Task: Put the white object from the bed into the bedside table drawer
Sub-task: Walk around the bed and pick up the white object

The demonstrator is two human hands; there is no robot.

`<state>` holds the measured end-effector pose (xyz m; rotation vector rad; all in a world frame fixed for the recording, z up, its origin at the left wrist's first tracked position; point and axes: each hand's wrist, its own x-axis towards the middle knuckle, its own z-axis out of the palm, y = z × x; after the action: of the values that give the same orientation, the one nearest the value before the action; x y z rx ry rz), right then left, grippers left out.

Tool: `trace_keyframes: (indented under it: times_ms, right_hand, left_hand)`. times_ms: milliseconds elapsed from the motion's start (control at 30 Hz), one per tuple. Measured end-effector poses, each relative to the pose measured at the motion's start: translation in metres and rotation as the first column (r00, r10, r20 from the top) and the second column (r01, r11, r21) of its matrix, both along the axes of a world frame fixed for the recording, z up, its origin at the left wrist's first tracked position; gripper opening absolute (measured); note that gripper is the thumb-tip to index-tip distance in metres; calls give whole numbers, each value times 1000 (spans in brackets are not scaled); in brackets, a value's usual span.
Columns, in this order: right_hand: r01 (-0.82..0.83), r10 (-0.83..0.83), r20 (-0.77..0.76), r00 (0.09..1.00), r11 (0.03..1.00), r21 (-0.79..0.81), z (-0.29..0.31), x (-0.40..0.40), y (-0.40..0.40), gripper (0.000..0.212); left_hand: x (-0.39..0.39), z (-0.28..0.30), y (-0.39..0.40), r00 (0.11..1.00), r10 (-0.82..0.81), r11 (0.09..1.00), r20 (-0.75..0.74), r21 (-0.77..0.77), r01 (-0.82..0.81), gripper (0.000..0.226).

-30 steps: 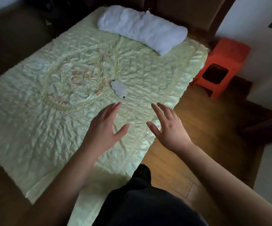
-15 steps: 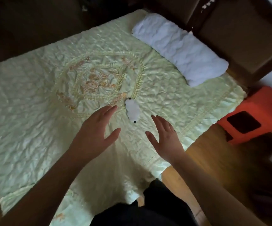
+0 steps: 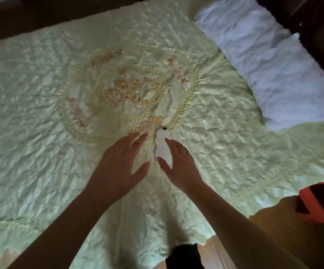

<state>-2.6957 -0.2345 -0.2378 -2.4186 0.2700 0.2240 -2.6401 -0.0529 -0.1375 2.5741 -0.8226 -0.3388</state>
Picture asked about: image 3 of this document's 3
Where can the person's right hand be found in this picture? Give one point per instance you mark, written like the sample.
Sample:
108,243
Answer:
183,170

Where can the person's left hand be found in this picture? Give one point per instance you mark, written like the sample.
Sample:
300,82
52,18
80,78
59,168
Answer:
117,170

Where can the white gourd-shaped object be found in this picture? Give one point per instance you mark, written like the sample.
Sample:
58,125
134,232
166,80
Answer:
160,144

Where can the person's left forearm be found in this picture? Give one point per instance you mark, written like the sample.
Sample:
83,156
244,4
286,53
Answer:
63,235

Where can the person's right forearm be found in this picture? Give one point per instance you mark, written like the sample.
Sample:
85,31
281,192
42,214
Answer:
240,235

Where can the person's black trousers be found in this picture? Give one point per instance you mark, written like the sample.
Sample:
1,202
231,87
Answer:
184,257

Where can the bed with pale green quilt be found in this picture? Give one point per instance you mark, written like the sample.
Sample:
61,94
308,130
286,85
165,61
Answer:
52,109

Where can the orange plastic bin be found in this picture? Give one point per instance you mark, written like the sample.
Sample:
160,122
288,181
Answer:
308,210

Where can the white pillow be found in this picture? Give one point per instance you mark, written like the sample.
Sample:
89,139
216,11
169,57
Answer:
277,70

